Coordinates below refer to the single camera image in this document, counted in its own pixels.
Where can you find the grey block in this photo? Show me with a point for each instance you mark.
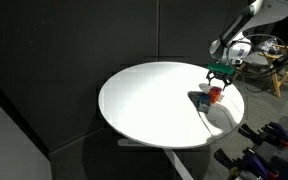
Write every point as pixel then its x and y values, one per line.
pixel 204 107

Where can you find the black clamp with red tip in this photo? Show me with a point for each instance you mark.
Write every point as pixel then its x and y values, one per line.
pixel 277 136

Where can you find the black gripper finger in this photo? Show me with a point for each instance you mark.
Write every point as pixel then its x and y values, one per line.
pixel 209 80
pixel 226 83

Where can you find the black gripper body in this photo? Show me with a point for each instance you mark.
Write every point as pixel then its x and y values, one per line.
pixel 220 76

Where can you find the blue block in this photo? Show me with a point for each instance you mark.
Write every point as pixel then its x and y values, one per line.
pixel 203 98

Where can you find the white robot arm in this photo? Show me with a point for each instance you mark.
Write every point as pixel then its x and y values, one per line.
pixel 250 20

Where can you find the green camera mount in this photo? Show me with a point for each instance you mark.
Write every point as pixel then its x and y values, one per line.
pixel 220 68

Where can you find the wooden sawhorse stand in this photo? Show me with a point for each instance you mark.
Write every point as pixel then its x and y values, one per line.
pixel 279 70

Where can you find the orange block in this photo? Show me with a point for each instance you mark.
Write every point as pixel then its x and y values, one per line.
pixel 213 97

